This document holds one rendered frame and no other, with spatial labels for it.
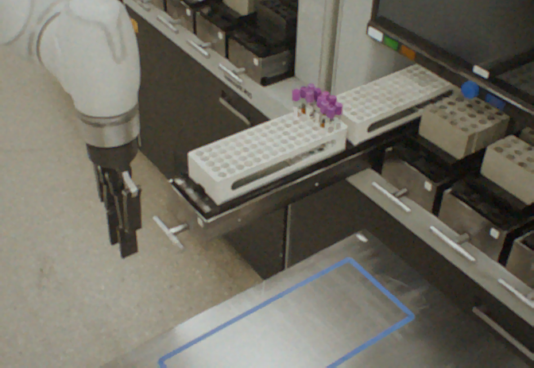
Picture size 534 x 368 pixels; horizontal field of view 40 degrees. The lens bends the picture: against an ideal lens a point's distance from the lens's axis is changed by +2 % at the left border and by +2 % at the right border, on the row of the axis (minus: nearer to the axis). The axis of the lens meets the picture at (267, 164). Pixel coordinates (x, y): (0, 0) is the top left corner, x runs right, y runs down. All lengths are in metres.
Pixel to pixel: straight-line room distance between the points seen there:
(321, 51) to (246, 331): 0.78
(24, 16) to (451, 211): 0.79
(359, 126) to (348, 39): 0.24
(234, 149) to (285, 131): 0.11
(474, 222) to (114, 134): 0.64
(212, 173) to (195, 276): 1.05
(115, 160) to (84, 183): 1.55
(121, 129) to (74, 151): 1.74
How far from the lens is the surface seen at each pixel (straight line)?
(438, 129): 1.41
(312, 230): 1.75
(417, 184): 1.39
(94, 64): 1.00
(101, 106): 1.04
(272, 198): 1.30
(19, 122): 3.01
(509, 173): 1.34
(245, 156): 1.28
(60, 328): 2.18
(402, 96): 1.48
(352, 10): 1.53
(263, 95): 1.72
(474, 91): 1.29
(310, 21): 1.65
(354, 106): 1.44
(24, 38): 1.10
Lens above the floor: 1.63
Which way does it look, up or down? 38 degrees down
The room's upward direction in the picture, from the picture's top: 2 degrees clockwise
